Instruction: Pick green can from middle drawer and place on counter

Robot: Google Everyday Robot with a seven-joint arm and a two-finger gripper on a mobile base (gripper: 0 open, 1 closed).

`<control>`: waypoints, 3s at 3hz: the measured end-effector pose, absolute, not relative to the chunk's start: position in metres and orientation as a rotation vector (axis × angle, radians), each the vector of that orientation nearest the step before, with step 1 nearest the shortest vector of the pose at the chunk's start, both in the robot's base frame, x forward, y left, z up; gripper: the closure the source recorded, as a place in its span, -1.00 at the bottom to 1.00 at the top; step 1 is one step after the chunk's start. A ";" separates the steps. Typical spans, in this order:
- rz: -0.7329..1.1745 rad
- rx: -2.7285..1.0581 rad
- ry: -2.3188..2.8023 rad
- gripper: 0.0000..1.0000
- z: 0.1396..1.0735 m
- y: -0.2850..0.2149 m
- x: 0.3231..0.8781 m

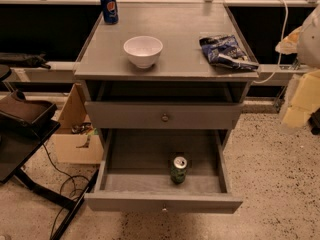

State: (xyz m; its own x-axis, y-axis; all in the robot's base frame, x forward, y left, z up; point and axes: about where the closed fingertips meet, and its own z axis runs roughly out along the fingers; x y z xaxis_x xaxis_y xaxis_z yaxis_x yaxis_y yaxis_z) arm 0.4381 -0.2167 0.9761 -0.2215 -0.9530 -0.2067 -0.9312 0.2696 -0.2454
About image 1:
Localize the green soda can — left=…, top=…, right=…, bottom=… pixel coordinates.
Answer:
left=170, top=156, right=188, bottom=184

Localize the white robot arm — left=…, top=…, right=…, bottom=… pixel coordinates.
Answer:
left=297, top=5, right=320, bottom=68

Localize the closed upper drawer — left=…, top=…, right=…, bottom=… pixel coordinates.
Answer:
left=85, top=101, right=242, bottom=129

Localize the blue chip bag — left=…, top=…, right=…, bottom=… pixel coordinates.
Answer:
left=199, top=34, right=259, bottom=71

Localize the cardboard box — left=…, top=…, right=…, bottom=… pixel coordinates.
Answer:
left=53, top=84, right=103, bottom=164

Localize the blue Pepsi can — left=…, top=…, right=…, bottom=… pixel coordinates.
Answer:
left=100, top=0, right=119, bottom=24

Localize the black side table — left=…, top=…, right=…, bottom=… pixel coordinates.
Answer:
left=0, top=120, right=99, bottom=240

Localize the yellow foam padding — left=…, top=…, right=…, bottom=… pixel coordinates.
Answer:
left=279, top=69, right=320, bottom=129

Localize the brown padded case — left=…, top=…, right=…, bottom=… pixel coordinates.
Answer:
left=0, top=90, right=57, bottom=128

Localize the white ceramic bowl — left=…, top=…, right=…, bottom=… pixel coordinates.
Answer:
left=123, top=36, right=163, bottom=69

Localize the open middle drawer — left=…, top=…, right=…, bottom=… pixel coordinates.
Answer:
left=85, top=129, right=242, bottom=213

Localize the black floor cable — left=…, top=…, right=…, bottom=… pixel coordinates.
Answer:
left=39, top=140, right=92, bottom=239

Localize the grey drawer cabinet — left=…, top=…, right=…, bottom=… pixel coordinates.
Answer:
left=73, top=1, right=260, bottom=132

